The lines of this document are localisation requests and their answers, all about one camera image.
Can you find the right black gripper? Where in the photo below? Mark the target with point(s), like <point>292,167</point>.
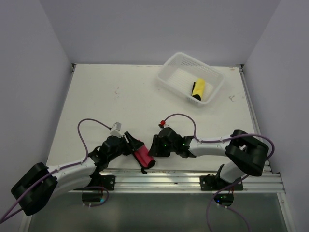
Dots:
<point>155,150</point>

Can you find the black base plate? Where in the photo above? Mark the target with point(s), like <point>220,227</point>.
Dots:
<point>106,181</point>
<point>213,182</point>

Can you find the grey and yellow towel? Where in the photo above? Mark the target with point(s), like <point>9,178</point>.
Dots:
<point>198,89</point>

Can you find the grey and pink towel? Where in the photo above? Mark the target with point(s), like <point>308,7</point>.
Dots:
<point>144,160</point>

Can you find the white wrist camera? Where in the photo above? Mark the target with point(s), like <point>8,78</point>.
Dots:
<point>116,130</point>
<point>163,124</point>

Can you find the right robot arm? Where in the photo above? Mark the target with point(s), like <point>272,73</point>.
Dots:
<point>247,154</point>

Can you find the white plastic basket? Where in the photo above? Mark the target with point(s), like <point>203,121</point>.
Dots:
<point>179,73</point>

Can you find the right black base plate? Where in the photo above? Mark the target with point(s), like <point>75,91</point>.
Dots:
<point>213,182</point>

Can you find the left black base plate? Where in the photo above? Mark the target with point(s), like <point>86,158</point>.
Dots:
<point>106,181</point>

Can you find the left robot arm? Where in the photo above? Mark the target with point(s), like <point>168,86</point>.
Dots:
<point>41,183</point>

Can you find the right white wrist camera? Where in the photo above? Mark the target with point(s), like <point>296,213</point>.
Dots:
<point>163,124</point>

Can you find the aluminium mounting rail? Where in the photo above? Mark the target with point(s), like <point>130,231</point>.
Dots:
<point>132,181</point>

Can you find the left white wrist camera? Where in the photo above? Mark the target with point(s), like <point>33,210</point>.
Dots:
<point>116,130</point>

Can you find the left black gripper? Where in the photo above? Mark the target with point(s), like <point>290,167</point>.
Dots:
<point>132,144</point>

